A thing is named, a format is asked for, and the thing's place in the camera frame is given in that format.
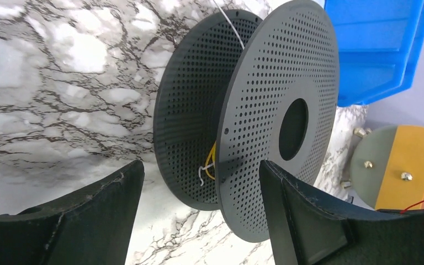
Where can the black round spool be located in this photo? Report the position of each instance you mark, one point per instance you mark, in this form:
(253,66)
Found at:
(238,90)

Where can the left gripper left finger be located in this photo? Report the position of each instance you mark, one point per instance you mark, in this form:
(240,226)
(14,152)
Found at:
(91,225)

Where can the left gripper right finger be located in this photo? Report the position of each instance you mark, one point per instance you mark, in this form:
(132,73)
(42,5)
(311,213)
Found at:
(309,226)

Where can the white cylinder with orange lid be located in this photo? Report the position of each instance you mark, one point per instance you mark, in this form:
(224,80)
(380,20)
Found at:
(386,170)

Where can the blue plastic bin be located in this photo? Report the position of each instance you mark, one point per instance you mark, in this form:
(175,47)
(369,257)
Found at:
(379,45)

